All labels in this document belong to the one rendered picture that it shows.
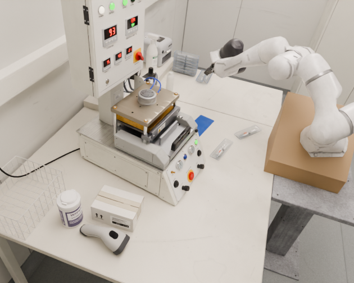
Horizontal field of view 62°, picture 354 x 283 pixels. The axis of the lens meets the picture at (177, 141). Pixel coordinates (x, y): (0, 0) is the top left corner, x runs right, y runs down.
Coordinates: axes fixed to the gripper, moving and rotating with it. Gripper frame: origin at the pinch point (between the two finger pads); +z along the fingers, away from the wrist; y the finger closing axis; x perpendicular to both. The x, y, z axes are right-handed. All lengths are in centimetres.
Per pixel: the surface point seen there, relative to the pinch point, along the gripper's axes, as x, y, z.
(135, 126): 20, -70, -44
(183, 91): 4.1, -12.0, 20.0
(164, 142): 6, -68, -42
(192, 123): -1, -51, -37
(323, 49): -89, 122, 41
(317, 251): -135, -56, 11
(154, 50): 36.7, 1.2, 21.3
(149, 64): 34.4, -5.6, 29.4
